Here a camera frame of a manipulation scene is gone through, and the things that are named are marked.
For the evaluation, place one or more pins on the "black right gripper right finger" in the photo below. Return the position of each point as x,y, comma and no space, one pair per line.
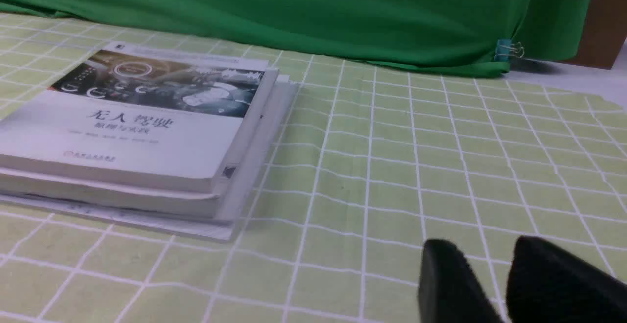
547,284

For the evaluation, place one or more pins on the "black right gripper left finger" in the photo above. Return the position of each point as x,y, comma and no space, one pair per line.
448,290

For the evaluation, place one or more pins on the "green checkered tablecloth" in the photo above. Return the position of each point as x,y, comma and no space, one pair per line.
371,163

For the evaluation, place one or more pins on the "thin bottom booklet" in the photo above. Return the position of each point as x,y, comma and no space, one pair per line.
221,226

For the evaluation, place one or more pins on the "teal binder clip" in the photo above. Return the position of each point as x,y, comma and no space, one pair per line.
506,49

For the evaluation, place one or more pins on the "green backdrop cloth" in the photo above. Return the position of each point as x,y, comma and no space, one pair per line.
448,37

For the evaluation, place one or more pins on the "white top book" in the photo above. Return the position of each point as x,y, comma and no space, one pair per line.
146,118

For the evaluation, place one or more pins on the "white book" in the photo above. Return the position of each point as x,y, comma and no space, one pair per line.
187,205
146,118

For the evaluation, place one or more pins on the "white middle book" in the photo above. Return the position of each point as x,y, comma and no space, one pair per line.
187,205

